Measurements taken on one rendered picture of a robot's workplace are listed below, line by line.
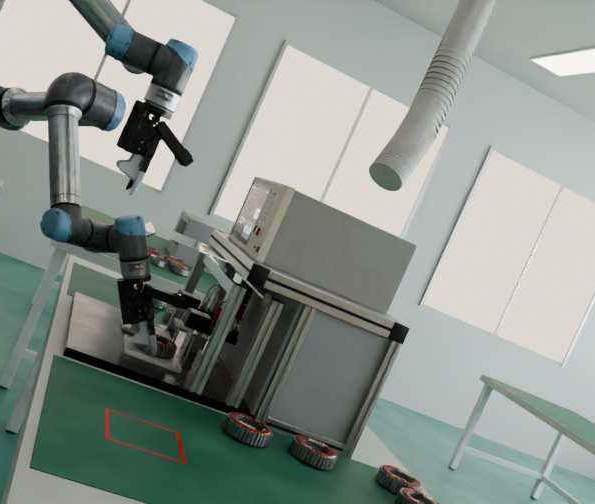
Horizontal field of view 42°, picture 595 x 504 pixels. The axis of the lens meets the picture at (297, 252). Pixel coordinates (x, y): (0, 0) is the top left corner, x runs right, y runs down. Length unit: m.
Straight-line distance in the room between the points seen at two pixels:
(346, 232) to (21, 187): 4.99
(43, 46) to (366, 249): 5.04
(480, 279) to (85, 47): 4.19
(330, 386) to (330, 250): 0.35
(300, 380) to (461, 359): 5.94
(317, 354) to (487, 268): 5.87
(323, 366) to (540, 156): 6.11
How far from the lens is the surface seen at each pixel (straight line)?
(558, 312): 8.22
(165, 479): 1.40
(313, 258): 1.97
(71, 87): 2.11
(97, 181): 6.72
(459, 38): 3.60
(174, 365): 2.02
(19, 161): 6.74
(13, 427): 3.35
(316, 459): 1.81
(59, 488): 1.24
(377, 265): 2.03
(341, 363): 1.95
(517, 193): 7.77
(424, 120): 3.40
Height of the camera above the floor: 1.25
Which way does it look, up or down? 2 degrees down
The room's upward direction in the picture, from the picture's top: 24 degrees clockwise
